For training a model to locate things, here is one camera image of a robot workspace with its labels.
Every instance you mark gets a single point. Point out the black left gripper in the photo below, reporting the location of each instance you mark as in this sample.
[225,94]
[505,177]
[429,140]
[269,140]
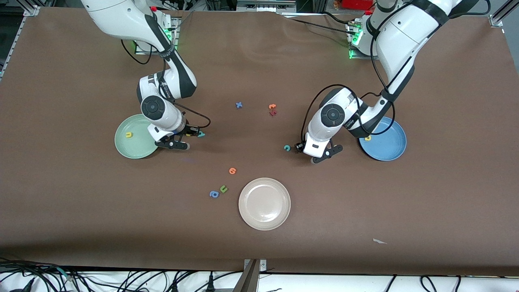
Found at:
[300,146]

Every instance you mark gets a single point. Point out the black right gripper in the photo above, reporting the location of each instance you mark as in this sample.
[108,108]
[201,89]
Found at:
[189,130]

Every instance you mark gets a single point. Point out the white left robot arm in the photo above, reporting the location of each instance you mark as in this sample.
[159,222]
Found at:
[332,115]

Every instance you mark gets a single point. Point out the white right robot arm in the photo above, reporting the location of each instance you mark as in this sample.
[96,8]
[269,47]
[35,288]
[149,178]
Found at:
[154,107]

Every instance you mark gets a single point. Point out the green plate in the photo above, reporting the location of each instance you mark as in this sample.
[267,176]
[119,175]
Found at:
[134,148]

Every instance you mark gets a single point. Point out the beige plate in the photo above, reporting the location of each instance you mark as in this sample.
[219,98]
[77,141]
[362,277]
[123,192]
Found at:
[264,204]

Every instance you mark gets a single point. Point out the blue foam letter a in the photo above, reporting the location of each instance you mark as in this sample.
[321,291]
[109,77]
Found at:
[214,194]

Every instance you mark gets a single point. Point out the blue plate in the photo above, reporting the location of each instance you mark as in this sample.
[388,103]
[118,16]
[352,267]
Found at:
[387,148]

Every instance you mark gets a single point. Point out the white paper scrap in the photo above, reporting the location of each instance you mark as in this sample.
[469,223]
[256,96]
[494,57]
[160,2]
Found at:
[379,241]

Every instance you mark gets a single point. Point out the grey equipment box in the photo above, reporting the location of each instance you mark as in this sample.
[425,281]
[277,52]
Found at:
[265,5]

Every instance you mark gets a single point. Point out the red background object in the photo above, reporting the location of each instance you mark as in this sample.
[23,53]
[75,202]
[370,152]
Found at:
[357,4]

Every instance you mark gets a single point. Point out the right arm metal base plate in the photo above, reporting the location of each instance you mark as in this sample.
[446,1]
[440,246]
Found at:
[140,52]

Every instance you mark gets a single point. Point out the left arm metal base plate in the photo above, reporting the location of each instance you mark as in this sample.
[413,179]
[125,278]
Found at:
[357,56]

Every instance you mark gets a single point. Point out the metal table bracket post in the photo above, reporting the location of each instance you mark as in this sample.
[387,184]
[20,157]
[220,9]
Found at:
[249,280]

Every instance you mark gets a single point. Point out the aluminium table corner bracket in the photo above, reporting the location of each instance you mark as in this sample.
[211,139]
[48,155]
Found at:
[32,11]
[496,19]

